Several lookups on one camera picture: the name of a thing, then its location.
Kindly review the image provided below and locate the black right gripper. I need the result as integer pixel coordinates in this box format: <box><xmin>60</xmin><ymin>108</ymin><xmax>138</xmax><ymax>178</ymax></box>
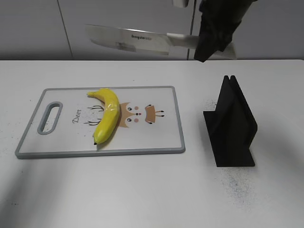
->
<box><xmin>194</xmin><ymin>0</ymin><xmax>252</xmax><ymax>62</ymax></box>

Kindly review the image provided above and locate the steel cleaver knife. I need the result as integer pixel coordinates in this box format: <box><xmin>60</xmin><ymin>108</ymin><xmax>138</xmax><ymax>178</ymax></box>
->
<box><xmin>85</xmin><ymin>23</ymin><xmax>237</xmax><ymax>60</ymax></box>

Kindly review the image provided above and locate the yellow plastic banana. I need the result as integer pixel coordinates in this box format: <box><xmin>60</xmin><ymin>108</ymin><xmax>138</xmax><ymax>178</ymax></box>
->
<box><xmin>87</xmin><ymin>88</ymin><xmax>120</xmax><ymax>145</ymax></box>

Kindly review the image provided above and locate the black knife stand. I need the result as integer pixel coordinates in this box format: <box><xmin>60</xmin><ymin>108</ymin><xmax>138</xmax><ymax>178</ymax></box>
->
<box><xmin>203</xmin><ymin>75</ymin><xmax>257</xmax><ymax>167</ymax></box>

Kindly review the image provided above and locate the white grey-rimmed cutting board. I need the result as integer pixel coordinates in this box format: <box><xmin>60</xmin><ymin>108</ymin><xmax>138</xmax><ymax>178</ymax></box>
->
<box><xmin>15</xmin><ymin>86</ymin><xmax>185</xmax><ymax>159</ymax></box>

